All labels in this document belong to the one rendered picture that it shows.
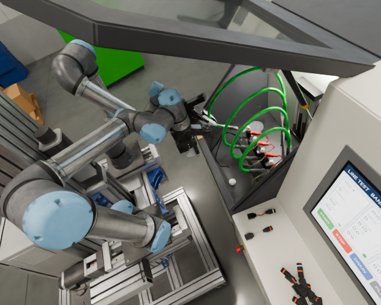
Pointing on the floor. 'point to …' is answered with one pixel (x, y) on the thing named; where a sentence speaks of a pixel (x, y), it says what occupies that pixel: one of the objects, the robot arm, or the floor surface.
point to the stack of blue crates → (3, 65)
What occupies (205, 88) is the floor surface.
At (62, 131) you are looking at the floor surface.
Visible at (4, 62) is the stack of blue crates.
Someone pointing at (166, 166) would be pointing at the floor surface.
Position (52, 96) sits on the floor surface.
